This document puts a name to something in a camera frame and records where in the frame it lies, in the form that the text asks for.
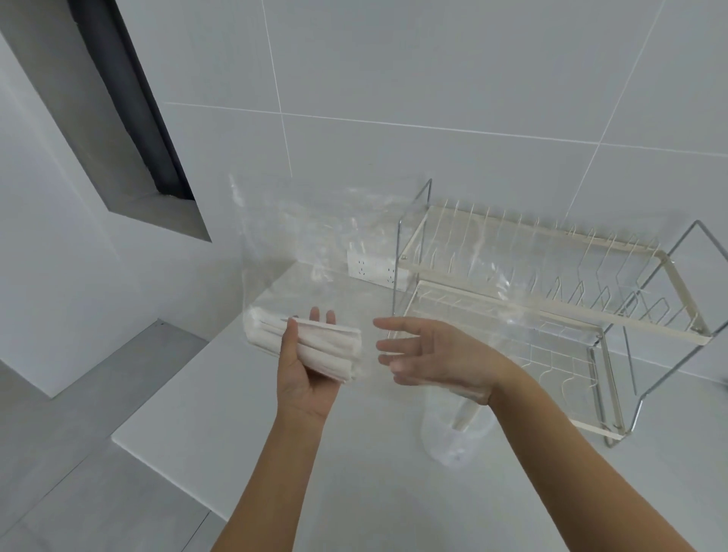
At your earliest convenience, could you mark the person's left hand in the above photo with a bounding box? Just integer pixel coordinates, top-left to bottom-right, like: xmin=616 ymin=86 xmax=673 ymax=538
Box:
xmin=275 ymin=306 xmax=342 ymax=425

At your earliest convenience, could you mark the bundle of white plastic strips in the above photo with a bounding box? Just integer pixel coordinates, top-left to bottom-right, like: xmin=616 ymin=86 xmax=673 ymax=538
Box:
xmin=243 ymin=305 xmax=365 ymax=383

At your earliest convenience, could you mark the person's right hand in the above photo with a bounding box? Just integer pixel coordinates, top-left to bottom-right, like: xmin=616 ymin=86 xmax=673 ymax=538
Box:
xmin=372 ymin=316 xmax=507 ymax=408

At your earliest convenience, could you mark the cream wire dish rack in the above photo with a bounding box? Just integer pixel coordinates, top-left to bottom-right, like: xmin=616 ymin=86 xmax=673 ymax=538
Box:
xmin=392 ymin=177 xmax=728 ymax=449

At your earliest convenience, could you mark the person's right forearm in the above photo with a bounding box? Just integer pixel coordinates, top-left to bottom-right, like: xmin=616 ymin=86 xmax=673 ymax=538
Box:
xmin=488 ymin=369 xmax=698 ymax=552

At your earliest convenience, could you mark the large clear plastic bag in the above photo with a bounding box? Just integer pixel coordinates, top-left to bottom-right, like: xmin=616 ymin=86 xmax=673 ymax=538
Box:
xmin=227 ymin=170 xmax=516 ymax=399

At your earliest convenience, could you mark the narrow plastic bag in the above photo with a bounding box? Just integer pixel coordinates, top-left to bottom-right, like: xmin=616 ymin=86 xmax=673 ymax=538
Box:
xmin=418 ymin=386 xmax=499 ymax=469

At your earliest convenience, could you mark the white wall socket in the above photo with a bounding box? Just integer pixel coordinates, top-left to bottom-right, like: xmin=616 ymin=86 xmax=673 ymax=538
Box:
xmin=347 ymin=244 xmax=413 ymax=287

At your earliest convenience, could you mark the person's left forearm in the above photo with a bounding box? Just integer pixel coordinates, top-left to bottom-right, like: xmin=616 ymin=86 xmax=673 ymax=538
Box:
xmin=210 ymin=409 xmax=334 ymax=552

